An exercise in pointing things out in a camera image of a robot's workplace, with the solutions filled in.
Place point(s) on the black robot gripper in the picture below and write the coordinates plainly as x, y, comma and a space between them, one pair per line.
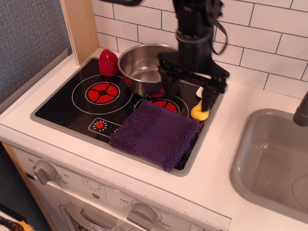
193, 62

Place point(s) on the yellow handled toy knife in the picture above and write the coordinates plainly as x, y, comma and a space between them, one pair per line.
196, 112

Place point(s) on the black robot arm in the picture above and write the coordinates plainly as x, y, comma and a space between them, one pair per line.
197, 18

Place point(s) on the stainless steel pot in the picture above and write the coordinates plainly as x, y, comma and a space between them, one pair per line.
139, 68

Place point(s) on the purple folded towel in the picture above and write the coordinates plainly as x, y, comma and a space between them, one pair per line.
157, 134

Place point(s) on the red toy pepper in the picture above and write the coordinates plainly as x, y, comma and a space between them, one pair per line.
108, 63

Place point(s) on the grey sink basin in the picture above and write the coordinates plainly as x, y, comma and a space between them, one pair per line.
270, 168

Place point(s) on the grey faucet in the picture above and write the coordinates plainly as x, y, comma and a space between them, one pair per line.
301, 114

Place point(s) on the black toy stovetop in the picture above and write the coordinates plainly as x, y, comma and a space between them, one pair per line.
92, 107

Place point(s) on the grey right oven knob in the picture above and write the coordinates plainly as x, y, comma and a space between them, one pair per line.
143, 216

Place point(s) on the grey oven knob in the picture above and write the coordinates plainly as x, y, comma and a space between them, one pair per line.
143, 216
44, 171

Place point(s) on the white toy oven front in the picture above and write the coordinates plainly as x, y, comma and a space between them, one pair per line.
72, 202

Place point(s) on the grey left oven knob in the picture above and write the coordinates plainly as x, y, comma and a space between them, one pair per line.
44, 171

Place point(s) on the orange striped object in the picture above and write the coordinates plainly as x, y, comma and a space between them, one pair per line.
10, 225

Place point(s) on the wooden side post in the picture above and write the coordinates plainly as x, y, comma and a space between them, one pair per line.
81, 28

